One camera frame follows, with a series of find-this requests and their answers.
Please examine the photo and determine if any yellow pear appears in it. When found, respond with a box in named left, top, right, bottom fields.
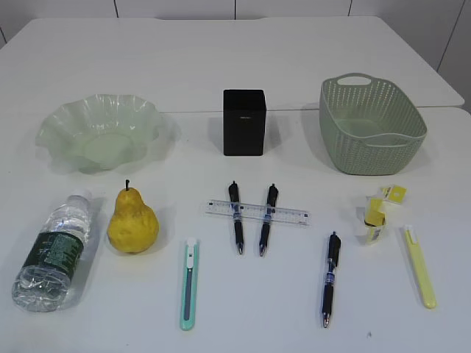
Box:
left=107, top=179, right=160, bottom=254

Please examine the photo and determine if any black pen left of pair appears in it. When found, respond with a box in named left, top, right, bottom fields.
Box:
left=228, top=181, right=244, bottom=254

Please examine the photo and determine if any clear plastic ruler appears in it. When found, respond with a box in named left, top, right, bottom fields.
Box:
left=204, top=199, right=311, bottom=226

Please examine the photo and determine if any green wavy glass plate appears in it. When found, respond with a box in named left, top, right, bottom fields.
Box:
left=35, top=94, right=165, bottom=173

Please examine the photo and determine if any black pen of pair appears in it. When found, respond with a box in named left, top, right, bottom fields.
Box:
left=228, top=181, right=244, bottom=254
left=258, top=184, right=278, bottom=257

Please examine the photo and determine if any yellow utility knife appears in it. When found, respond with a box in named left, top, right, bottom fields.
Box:
left=404, top=225, right=437, bottom=309

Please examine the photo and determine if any clear plastic water bottle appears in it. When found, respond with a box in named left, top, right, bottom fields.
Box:
left=12, top=191, right=92, bottom=313

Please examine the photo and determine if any green plastic woven basket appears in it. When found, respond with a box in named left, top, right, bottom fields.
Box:
left=319, top=74, right=428, bottom=176

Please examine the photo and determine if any yellow white waste paper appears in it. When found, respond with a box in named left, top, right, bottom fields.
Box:
left=355, top=184, right=407, bottom=246

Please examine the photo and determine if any black pen lower right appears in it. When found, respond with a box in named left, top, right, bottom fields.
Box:
left=322, top=232, right=341, bottom=328

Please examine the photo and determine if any black pen right of pair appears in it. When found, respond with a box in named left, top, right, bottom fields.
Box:
left=258, top=184, right=278, bottom=257

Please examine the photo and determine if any green utility knife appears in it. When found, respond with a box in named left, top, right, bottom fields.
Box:
left=180, top=238, right=199, bottom=331

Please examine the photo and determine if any black square pen holder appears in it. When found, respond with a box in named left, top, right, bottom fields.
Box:
left=223, top=89, right=266, bottom=156

